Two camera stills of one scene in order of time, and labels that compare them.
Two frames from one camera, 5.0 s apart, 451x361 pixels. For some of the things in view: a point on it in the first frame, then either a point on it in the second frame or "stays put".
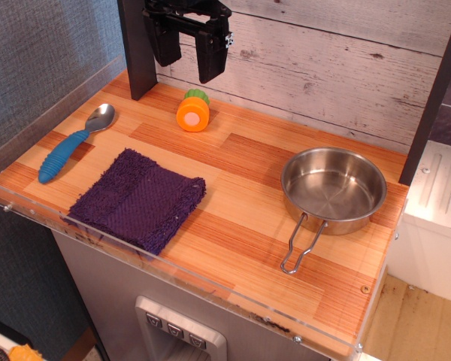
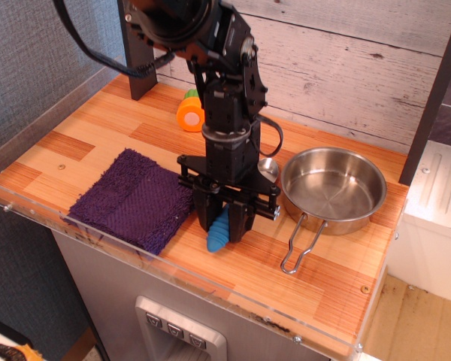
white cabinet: [426, 248] stays put
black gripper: [211, 43] to [231, 166]
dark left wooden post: [139, 56] stays put
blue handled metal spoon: [100, 118] to [267, 169]
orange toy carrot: [192, 112] stays put
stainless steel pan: [333, 187] stays put
